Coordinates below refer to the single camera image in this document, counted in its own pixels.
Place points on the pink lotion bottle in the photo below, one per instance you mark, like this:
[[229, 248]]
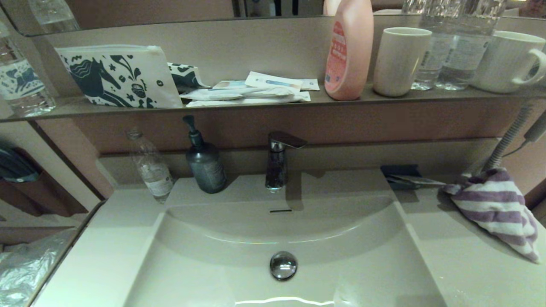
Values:
[[352, 55]]

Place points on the pale pink sachet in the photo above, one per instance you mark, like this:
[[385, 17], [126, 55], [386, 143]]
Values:
[[228, 84]]

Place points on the small blue patterned pouch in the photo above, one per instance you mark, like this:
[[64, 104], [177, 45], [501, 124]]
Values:
[[183, 77]]

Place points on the white toothbrush packet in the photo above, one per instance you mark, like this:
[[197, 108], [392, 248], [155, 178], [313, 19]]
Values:
[[230, 94]]

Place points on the grey wall handset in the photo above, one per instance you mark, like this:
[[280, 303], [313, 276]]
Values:
[[536, 130]]

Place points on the small clear plastic bottle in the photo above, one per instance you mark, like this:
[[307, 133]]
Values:
[[153, 175]]

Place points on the clear plastic bin bag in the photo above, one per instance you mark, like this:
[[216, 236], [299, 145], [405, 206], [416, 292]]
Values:
[[25, 268]]

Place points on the grey wall shelf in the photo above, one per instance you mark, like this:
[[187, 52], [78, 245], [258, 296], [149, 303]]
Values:
[[341, 104]]

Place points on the chrome drain stopper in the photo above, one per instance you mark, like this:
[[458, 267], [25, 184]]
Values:
[[283, 265]]

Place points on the wall mirror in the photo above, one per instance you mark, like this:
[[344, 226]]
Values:
[[149, 10]]

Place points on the water bottle blue label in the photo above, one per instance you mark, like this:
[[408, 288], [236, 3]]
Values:
[[21, 81]]

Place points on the white packet blue stripe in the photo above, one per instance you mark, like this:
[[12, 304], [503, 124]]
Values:
[[273, 81]]

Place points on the white tissue sheet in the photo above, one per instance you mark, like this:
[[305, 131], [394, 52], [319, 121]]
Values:
[[422, 181]]

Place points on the white sink basin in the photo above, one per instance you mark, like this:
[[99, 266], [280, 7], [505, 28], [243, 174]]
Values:
[[213, 264]]

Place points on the small white sachet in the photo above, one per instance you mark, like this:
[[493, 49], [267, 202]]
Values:
[[310, 84]]

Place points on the purple white striped towel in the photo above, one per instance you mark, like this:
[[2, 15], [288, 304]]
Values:
[[490, 204]]

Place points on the dark blue holder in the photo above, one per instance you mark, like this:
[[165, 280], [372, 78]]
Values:
[[15, 166]]

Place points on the clear water bottle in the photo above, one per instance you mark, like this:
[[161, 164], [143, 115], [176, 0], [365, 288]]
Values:
[[428, 59], [465, 55]]

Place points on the dark soap dispenser bottle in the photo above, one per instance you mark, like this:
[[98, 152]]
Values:
[[207, 170]]

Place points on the chrome faucet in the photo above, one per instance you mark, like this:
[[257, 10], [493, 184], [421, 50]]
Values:
[[276, 166]]

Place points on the white pouch blue horse print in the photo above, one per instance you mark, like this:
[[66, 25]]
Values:
[[140, 65]]

